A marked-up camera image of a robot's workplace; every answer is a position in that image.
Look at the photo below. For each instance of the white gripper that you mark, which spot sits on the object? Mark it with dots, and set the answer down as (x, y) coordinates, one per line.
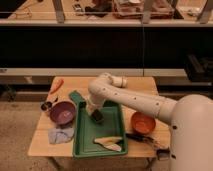
(90, 106)

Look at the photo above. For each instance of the dark eraser block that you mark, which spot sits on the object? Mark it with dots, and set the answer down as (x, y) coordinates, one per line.
(97, 116)

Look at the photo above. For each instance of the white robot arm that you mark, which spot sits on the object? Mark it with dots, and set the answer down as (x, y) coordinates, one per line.
(190, 119)

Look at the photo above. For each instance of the green plastic tray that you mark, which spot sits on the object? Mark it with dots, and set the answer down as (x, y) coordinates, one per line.
(87, 130)

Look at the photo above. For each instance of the purple bowl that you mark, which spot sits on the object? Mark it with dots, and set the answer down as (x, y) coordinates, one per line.
(63, 112)

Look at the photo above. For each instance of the orange carrot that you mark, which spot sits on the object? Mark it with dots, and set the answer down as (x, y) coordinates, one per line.
(56, 86)

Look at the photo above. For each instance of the small dark metal cup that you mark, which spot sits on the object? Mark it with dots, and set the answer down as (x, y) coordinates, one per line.
(48, 105)

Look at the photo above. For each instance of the blue cloth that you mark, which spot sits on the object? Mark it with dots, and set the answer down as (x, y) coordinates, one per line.
(58, 136)

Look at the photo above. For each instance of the orange bowl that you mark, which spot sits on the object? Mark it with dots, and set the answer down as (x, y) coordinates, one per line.
(142, 123)

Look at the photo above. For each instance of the wooden table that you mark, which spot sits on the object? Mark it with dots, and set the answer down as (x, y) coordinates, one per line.
(40, 146)

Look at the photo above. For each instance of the black handled tool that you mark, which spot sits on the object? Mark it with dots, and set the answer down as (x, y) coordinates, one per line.
(160, 149)

